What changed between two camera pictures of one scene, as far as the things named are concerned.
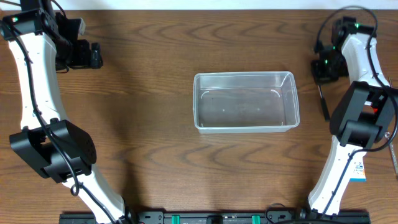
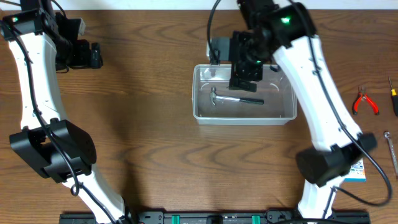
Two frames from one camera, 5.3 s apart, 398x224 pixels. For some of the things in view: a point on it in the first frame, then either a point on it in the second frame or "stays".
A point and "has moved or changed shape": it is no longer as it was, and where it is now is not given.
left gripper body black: [95, 55] stays
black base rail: [217, 217] stays
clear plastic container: [245, 102] has moved or changed shape
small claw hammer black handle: [323, 104] has moved or changed shape
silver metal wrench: [393, 157] stays
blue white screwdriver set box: [357, 173] stays
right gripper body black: [333, 65] → [252, 69]
